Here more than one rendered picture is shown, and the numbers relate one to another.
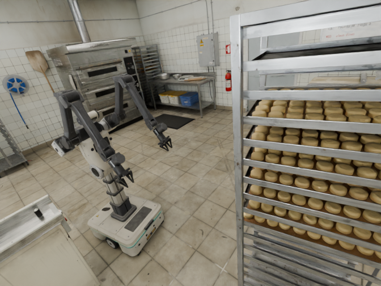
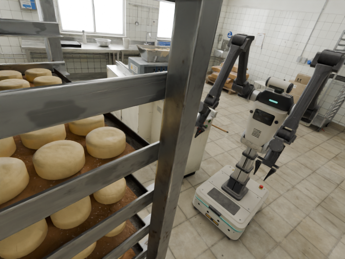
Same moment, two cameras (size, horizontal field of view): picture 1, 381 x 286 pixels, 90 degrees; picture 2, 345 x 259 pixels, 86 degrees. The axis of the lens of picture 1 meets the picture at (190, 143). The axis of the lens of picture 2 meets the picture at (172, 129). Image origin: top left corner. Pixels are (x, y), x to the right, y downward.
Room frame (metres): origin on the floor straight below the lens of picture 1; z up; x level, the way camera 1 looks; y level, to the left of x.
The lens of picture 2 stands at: (1.03, -0.61, 1.66)
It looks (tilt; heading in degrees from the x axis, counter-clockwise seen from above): 31 degrees down; 99
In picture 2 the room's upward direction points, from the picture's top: 9 degrees clockwise
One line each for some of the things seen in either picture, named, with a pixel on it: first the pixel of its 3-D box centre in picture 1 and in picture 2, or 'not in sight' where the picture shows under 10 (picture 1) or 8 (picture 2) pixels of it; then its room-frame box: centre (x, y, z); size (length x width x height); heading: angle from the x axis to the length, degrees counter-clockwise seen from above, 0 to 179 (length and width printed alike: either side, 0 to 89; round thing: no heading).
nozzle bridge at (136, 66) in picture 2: not in sight; (160, 74); (0.43, 1.64, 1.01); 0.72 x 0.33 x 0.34; 46
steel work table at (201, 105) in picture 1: (181, 93); not in sight; (5.48, 0.05, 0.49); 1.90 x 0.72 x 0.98; 46
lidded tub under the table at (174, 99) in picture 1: (178, 97); not in sight; (5.59, 0.16, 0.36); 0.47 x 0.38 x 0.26; 136
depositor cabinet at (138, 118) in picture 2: not in sight; (142, 103); (0.09, 1.97, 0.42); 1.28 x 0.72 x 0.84; 136
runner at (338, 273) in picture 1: (296, 257); not in sight; (0.81, -0.66, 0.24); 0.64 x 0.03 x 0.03; 58
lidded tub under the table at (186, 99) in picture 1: (189, 99); not in sight; (5.28, -0.17, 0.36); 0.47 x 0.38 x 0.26; 138
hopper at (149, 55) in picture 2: not in sight; (163, 54); (0.43, 1.64, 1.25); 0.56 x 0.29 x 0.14; 46
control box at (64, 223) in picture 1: (59, 217); (201, 125); (1.05, 1.03, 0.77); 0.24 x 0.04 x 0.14; 46
